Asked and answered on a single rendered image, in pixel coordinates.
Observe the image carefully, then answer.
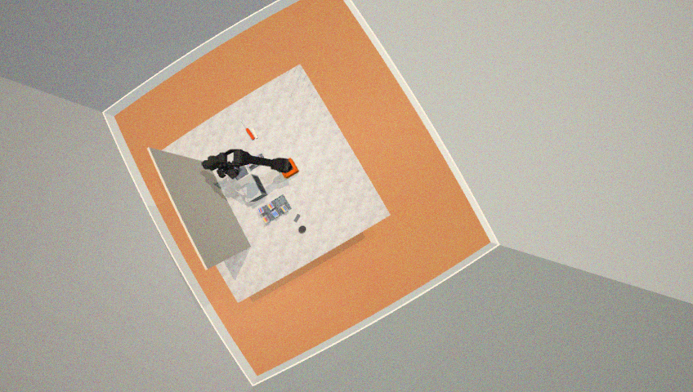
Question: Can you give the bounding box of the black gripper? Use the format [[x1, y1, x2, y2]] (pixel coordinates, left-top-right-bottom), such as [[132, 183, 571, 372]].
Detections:
[[217, 163, 240, 178]]

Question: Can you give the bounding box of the large beige panel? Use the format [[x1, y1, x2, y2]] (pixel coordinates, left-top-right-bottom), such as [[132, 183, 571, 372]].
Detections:
[[147, 147, 251, 270]]

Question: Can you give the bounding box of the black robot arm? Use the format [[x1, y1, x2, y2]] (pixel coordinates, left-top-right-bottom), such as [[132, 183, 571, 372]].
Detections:
[[201, 149, 294, 180]]

